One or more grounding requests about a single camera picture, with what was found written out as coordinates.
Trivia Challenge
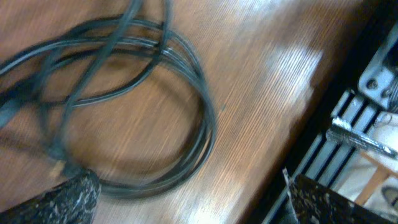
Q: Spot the metal bracket with screws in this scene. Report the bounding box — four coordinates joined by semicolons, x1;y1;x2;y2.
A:
325;21;398;161

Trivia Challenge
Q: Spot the aluminium frame rail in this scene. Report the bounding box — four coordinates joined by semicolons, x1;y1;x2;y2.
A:
250;89;381;223

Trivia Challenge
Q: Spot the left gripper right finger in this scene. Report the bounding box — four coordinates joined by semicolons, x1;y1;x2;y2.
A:
282;169;397;224

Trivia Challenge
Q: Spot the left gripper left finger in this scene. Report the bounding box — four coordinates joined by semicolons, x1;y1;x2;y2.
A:
1;170;101;224

